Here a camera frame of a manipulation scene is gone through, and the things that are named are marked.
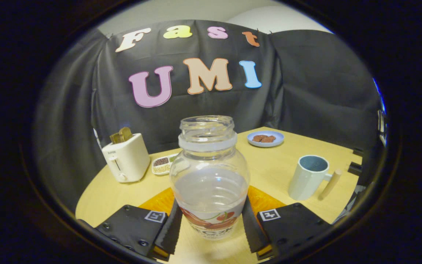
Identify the white toaster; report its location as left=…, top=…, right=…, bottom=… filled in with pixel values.
left=101, top=133, right=151, bottom=183

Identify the blue plate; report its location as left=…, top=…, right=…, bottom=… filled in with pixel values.
left=247, top=131, right=285, bottom=148

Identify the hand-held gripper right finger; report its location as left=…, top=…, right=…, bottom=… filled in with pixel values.
left=242, top=185, right=334, bottom=261

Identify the white divided dish with grains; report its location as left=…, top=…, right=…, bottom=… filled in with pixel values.
left=151, top=153, right=178, bottom=176

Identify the clear juice bottle red label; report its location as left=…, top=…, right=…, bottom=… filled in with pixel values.
left=169, top=115, right=250, bottom=241

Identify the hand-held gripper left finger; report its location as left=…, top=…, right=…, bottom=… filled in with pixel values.
left=77, top=187, right=183, bottom=261

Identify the brown toast slice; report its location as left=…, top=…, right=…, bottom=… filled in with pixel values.
left=109, top=127, right=133, bottom=144

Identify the pale cup with wooden handle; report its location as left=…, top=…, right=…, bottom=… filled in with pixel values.
left=288, top=155, right=343, bottom=201

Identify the wooden table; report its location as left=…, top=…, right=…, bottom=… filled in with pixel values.
left=75, top=127, right=363, bottom=264

